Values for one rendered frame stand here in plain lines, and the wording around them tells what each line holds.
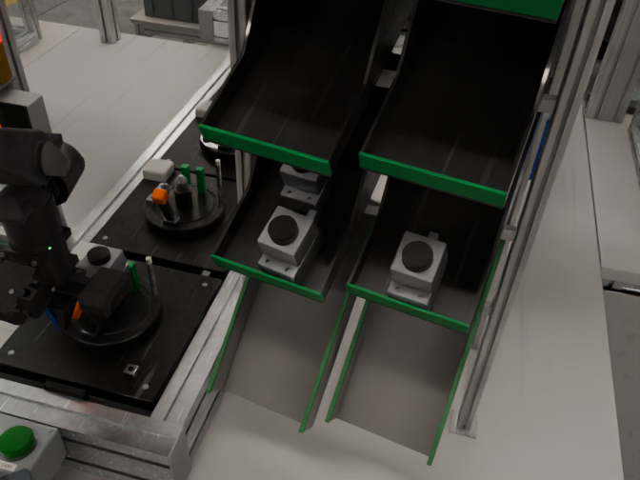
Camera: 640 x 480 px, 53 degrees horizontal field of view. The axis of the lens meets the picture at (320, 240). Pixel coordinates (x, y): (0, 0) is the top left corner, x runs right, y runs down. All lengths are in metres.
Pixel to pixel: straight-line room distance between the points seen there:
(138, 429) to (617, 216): 1.06
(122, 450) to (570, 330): 0.75
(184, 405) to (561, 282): 0.73
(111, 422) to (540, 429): 0.61
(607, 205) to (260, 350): 0.92
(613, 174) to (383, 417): 0.99
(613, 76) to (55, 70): 1.47
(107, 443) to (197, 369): 0.15
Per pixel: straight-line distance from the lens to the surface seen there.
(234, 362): 0.84
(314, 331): 0.80
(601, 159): 1.67
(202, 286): 1.00
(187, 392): 0.89
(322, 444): 0.95
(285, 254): 0.64
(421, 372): 0.80
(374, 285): 0.68
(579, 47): 0.62
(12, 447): 0.88
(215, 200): 1.14
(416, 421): 0.80
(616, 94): 1.81
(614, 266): 1.35
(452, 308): 0.67
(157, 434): 0.86
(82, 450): 0.92
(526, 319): 1.18
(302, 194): 0.69
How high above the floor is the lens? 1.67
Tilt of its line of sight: 40 degrees down
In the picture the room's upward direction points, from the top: 3 degrees clockwise
